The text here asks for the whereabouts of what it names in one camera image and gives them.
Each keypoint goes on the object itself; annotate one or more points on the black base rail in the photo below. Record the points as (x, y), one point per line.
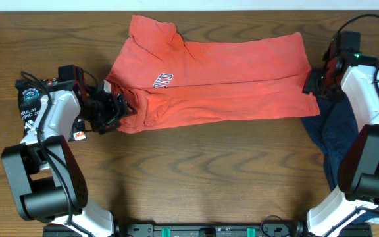
(269, 227)

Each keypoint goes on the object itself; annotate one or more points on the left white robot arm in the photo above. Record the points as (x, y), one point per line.
(44, 177)

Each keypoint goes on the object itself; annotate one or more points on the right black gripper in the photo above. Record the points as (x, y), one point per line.
(310, 86)

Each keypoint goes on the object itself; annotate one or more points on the folded black printed shirt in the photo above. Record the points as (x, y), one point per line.
(29, 104)

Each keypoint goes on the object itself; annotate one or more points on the navy blue garment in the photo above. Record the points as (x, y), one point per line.
(333, 131)

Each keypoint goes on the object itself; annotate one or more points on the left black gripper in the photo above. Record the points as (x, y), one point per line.
(115, 114)

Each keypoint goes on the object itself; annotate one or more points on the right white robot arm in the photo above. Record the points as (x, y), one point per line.
(353, 77)

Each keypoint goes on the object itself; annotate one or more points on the orange soccer t-shirt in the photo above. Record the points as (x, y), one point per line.
(169, 82)

